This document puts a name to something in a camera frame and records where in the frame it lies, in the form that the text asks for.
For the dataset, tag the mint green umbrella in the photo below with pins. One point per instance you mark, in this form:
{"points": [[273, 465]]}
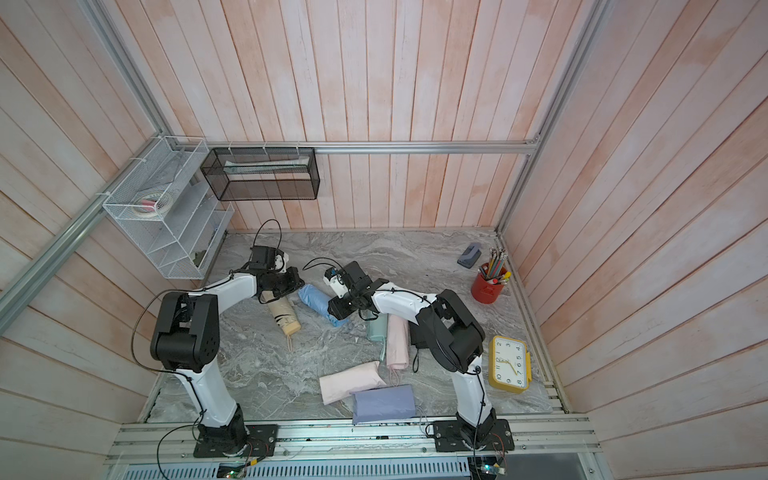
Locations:
{"points": [[376, 331]]}

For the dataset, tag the red pencil cup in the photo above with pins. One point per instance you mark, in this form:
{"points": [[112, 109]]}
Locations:
{"points": [[492, 277]]}

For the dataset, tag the yellow alarm clock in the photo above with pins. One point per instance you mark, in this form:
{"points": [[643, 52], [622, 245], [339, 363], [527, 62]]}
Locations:
{"points": [[510, 365]]}

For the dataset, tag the small pink umbrella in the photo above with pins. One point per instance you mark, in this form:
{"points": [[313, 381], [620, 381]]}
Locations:
{"points": [[398, 343]]}

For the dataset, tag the large pink umbrella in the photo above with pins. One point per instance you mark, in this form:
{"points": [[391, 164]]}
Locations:
{"points": [[338, 386]]}

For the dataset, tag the black mesh basket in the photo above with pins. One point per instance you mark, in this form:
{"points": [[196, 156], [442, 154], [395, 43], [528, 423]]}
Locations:
{"points": [[262, 173]]}

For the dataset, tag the lavender umbrella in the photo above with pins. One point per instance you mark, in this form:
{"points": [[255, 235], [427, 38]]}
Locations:
{"points": [[384, 404]]}

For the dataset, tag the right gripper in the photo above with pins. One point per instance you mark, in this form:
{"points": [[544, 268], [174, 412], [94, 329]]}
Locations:
{"points": [[337, 308]]}

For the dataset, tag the white wire shelf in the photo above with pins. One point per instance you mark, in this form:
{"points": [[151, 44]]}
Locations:
{"points": [[183, 243]]}

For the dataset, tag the tape roll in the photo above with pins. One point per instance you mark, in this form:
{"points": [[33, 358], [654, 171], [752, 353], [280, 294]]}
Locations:
{"points": [[152, 204]]}

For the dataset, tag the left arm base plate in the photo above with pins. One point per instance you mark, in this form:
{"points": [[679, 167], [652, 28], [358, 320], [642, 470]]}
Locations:
{"points": [[253, 440]]}

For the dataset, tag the blue umbrella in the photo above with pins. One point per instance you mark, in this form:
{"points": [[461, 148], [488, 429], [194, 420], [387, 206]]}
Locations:
{"points": [[318, 301]]}

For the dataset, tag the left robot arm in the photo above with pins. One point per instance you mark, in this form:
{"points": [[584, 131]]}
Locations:
{"points": [[186, 338]]}

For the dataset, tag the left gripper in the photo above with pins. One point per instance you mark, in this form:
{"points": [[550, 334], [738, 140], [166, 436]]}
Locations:
{"points": [[295, 282]]}

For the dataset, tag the beige umbrella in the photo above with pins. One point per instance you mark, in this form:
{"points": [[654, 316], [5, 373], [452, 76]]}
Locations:
{"points": [[283, 314]]}

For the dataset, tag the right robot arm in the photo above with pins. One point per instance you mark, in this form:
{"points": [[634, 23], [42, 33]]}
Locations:
{"points": [[452, 334]]}

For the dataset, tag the grey stapler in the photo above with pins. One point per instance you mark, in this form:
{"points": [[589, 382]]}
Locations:
{"points": [[470, 255]]}

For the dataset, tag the black umbrella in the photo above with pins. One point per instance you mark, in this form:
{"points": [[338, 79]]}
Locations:
{"points": [[418, 341]]}

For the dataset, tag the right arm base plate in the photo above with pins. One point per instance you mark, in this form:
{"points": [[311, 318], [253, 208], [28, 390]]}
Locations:
{"points": [[458, 436]]}

